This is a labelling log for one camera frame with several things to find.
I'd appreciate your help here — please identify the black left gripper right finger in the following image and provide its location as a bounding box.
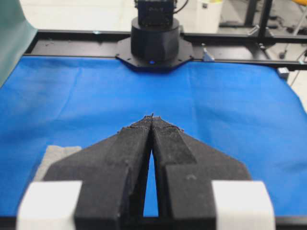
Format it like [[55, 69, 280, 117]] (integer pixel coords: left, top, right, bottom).
[[152, 117, 251, 223]]

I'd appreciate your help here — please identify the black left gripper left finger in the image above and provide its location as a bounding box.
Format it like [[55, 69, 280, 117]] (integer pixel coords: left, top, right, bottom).
[[43, 116, 152, 230]]

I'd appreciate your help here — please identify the grey and brown sponge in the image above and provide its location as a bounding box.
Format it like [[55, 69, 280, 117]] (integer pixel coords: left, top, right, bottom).
[[33, 145, 82, 182]]

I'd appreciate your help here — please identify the blue table cloth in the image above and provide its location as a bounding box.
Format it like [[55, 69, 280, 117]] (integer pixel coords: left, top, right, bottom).
[[0, 57, 307, 216]]

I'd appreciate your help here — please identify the green backdrop sheet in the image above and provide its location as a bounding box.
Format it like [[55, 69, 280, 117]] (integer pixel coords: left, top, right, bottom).
[[0, 0, 37, 85]]

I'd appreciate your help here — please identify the black aluminium table frame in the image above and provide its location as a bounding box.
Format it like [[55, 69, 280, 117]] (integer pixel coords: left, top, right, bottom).
[[24, 30, 307, 71]]

